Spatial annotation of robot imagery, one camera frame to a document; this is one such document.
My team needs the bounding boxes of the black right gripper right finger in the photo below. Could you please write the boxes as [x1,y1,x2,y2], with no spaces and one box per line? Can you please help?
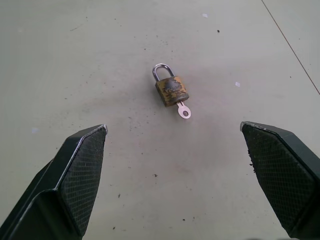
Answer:
[239,121,320,240]

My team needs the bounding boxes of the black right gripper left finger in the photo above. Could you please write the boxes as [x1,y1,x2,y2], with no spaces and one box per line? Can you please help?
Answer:
[0,124,109,240]

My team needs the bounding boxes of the small silver key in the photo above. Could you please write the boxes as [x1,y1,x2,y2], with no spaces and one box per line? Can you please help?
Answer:
[175,100,191,120]

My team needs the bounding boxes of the worn brass padlock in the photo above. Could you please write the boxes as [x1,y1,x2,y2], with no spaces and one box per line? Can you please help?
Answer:
[151,63,190,108]

